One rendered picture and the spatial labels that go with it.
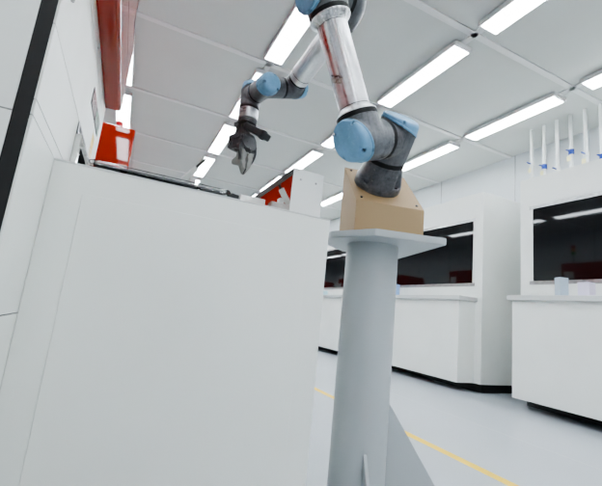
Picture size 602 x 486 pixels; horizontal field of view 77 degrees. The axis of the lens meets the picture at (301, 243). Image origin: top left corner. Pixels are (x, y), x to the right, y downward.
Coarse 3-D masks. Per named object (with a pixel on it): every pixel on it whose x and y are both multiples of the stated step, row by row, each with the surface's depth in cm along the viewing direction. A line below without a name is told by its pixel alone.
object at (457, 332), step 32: (448, 224) 429; (480, 224) 389; (512, 224) 406; (416, 256) 468; (448, 256) 421; (480, 256) 382; (512, 256) 400; (416, 288) 459; (448, 288) 414; (480, 288) 376; (512, 288) 394; (416, 320) 419; (448, 320) 379; (480, 320) 370; (416, 352) 411; (448, 352) 372; (480, 352) 364; (480, 384) 359
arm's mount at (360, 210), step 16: (352, 176) 125; (352, 192) 117; (400, 192) 123; (352, 208) 114; (368, 208) 112; (384, 208) 113; (400, 208) 114; (416, 208) 116; (352, 224) 112; (368, 224) 112; (384, 224) 113; (400, 224) 114; (416, 224) 115
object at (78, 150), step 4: (76, 136) 91; (80, 136) 92; (76, 140) 91; (80, 140) 92; (76, 144) 91; (80, 144) 93; (72, 148) 91; (76, 148) 91; (80, 148) 95; (84, 148) 100; (72, 152) 91; (76, 152) 91; (80, 152) 98; (84, 152) 101; (72, 156) 90; (76, 156) 91; (80, 156) 100; (84, 156) 102; (72, 160) 90; (76, 160) 92; (80, 160) 103; (84, 160) 103; (88, 160) 110; (84, 164) 106; (88, 164) 111
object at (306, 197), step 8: (296, 176) 104; (304, 176) 105; (312, 176) 106; (320, 176) 107; (296, 184) 103; (304, 184) 104; (312, 184) 105; (320, 184) 107; (296, 192) 103; (304, 192) 104; (312, 192) 105; (320, 192) 106; (296, 200) 103; (304, 200) 104; (312, 200) 105; (320, 200) 106; (296, 208) 102; (304, 208) 104; (312, 208) 105
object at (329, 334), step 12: (336, 252) 651; (336, 264) 644; (336, 276) 637; (324, 288) 665; (336, 288) 629; (324, 300) 614; (336, 300) 581; (324, 312) 607; (336, 312) 575; (324, 324) 601; (336, 324) 569; (324, 336) 595; (336, 336) 564; (324, 348) 639; (336, 348) 558
